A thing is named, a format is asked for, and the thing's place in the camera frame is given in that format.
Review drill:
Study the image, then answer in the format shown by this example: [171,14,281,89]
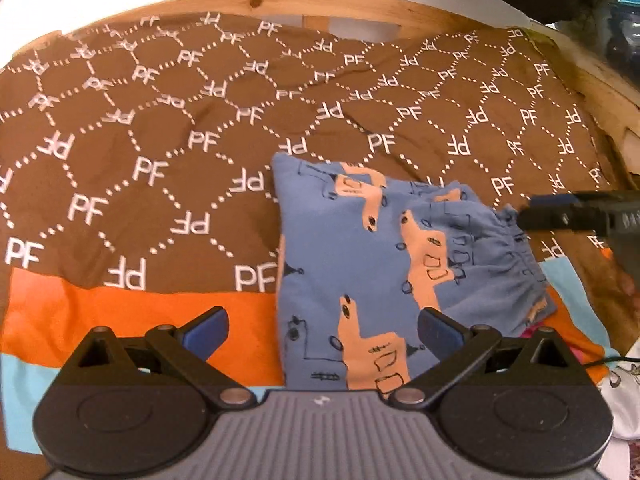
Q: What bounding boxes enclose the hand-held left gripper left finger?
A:
[62,306,253,394]

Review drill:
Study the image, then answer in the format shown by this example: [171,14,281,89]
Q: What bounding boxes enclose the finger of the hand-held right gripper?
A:
[516,194,582,234]

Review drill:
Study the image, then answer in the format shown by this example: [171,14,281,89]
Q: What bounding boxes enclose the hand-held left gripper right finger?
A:
[388,307,584,396]

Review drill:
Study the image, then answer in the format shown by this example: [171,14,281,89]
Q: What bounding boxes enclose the blue pants with orange cars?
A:
[270,152,559,392]

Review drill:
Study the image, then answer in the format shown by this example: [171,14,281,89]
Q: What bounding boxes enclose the white floral cloth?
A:
[597,337,640,442]

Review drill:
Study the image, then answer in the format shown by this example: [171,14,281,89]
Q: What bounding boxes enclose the brown printed patchwork blanket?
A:
[0,21,632,461]

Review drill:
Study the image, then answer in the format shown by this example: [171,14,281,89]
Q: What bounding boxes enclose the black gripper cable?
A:
[584,355,640,367]

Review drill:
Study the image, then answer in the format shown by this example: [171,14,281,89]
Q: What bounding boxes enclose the wooden bed frame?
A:
[10,0,640,176]

